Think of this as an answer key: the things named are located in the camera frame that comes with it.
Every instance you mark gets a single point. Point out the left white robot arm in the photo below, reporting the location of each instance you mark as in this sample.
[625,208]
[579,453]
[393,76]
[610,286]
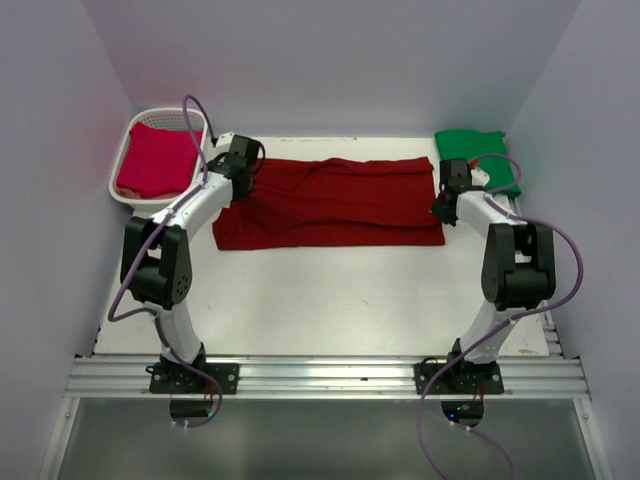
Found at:
[156,266]

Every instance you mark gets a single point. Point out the dark red t shirt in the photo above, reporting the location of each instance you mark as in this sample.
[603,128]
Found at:
[334,203]

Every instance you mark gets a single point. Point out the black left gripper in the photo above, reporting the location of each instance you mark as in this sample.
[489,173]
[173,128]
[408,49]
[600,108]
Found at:
[244,185]

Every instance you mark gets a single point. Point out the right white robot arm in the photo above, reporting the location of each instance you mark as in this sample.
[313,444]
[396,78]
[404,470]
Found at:
[518,268]

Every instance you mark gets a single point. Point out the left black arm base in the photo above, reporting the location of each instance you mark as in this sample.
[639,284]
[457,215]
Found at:
[172,378]

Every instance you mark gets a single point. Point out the folded green t shirt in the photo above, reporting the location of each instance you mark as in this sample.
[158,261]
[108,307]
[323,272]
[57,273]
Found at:
[490,147]

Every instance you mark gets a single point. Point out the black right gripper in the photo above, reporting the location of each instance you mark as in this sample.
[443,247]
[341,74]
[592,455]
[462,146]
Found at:
[442,210]

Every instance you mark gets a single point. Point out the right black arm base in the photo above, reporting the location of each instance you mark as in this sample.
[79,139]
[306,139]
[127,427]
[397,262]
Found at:
[462,378]

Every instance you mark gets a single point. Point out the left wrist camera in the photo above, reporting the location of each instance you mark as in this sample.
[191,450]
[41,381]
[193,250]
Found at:
[223,141]

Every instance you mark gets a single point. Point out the folded pink t shirt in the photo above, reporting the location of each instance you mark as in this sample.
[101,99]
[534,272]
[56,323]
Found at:
[158,163]

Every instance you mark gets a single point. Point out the aluminium mounting rail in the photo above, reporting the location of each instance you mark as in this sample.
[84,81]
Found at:
[327,377]

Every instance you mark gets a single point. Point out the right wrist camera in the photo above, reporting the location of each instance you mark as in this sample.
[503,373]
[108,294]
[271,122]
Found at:
[479,177]

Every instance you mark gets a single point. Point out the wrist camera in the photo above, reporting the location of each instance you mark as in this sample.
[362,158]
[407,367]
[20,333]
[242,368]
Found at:
[223,141]
[479,177]

